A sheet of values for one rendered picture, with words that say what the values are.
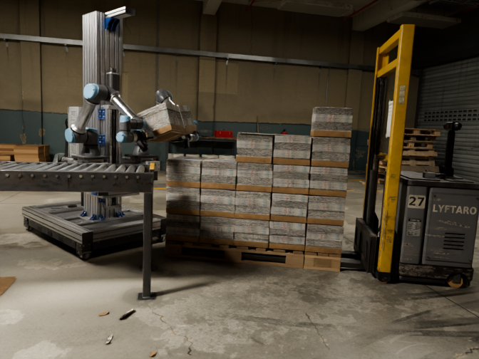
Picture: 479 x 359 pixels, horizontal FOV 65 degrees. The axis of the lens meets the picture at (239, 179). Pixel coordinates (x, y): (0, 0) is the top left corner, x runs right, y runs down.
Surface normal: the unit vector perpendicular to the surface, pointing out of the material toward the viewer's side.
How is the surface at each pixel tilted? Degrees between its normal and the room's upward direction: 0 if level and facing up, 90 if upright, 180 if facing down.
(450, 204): 90
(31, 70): 90
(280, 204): 90
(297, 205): 90
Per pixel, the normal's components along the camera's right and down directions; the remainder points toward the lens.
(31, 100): 0.21, 0.14
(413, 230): -0.13, 0.12
